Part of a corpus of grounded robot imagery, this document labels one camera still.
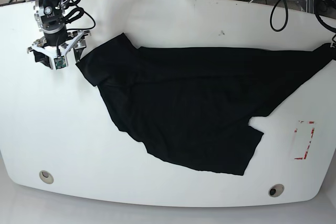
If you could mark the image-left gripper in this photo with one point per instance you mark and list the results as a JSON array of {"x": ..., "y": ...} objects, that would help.
[{"x": 52, "y": 46}]

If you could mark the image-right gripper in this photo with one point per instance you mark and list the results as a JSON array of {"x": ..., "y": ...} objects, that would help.
[{"x": 333, "y": 44}]

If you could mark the black t-shirt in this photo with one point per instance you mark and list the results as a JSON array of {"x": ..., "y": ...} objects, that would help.
[{"x": 191, "y": 106}]

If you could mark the red tape rectangle marking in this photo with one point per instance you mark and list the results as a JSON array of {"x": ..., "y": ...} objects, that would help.
[{"x": 303, "y": 136}]

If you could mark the left table grommet hole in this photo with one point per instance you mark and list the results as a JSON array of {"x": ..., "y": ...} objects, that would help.
[{"x": 46, "y": 177}]

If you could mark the table grommet hole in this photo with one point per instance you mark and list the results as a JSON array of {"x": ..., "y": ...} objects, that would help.
[
  {"x": 46, "y": 177},
  {"x": 276, "y": 190}
]

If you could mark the right table grommet hole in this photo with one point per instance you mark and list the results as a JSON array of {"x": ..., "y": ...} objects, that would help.
[{"x": 276, "y": 190}]

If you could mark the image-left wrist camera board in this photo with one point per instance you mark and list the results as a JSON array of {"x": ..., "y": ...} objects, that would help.
[{"x": 60, "y": 62}]

